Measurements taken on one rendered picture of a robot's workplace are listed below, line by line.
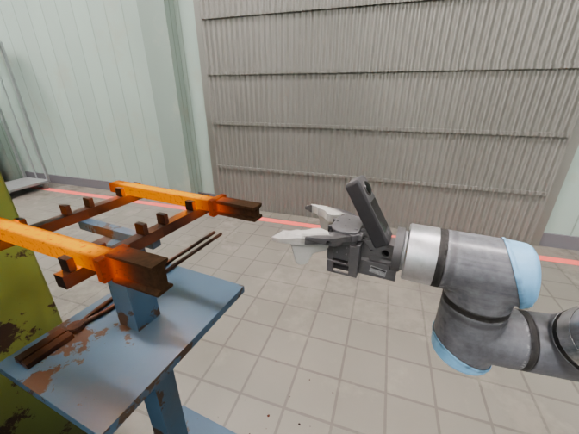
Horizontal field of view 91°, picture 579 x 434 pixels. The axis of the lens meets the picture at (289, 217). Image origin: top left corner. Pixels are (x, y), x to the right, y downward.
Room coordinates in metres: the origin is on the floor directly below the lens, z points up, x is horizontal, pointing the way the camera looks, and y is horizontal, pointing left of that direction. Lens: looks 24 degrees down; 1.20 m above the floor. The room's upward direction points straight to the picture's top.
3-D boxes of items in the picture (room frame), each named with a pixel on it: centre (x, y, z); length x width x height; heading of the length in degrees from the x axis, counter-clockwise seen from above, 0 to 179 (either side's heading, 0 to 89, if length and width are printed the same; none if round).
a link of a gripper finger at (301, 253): (0.41, -0.02, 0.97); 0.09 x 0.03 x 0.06; 101
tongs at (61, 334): (0.65, 0.38, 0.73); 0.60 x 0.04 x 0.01; 156
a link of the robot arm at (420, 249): (0.39, -0.20, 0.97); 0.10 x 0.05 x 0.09; 155
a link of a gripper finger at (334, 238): (0.41, -0.07, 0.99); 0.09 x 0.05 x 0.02; 101
